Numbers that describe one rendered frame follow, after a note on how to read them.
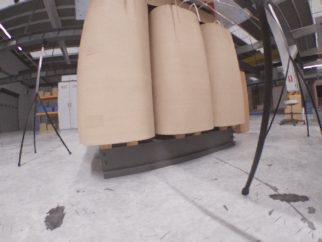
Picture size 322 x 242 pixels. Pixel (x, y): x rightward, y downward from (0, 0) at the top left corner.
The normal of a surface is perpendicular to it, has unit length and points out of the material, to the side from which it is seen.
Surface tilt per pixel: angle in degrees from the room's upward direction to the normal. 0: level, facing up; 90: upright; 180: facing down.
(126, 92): 90
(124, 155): 90
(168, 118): 90
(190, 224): 0
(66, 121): 90
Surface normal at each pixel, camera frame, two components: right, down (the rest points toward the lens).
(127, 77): 0.44, 0.00
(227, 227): -0.07, -1.00
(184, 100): 0.21, 0.02
